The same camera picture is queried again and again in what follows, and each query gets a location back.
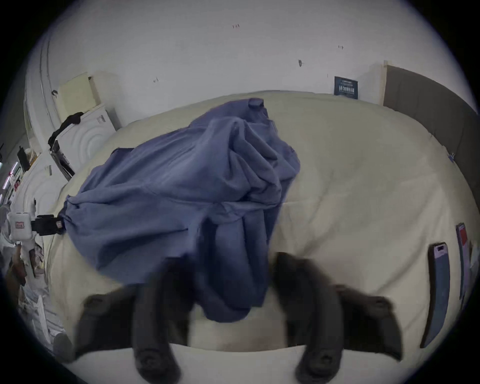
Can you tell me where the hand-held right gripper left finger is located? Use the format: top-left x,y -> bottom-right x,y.
74,257 -> 196,384

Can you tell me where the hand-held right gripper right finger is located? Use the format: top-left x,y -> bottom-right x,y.
273,252 -> 404,384

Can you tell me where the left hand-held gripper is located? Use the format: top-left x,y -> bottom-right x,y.
6,211 -> 66,263

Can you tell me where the dark blue shirt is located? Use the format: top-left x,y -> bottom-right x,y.
62,98 -> 301,323

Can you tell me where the dark blue phone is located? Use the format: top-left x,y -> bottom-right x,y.
420,242 -> 451,349

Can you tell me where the bed with beige sheet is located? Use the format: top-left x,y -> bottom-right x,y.
45,90 -> 480,376

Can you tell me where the grey padded headboard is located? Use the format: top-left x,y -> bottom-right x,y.
383,64 -> 480,211

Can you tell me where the dark blue wall sign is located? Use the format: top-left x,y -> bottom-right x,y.
333,76 -> 359,99

